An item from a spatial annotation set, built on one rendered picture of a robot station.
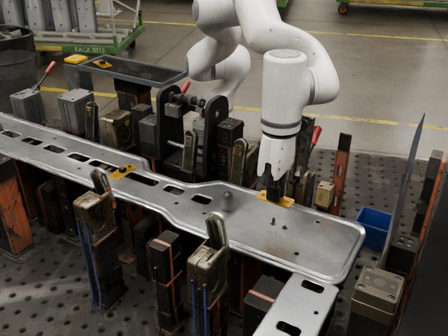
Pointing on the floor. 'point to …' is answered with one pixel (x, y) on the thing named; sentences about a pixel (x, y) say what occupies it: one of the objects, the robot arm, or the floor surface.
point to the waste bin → (17, 63)
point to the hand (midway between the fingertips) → (275, 190)
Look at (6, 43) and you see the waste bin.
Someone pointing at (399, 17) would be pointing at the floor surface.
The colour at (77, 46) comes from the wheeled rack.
